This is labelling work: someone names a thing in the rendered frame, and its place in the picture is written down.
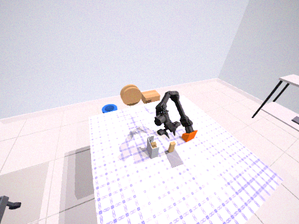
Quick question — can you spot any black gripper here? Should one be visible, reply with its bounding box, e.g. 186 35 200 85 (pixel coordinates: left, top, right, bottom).
157 119 181 139

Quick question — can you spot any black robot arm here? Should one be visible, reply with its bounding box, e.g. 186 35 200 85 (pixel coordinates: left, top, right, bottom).
154 90 195 134

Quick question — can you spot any grey open bin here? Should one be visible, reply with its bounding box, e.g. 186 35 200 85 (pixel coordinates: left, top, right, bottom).
146 135 160 159

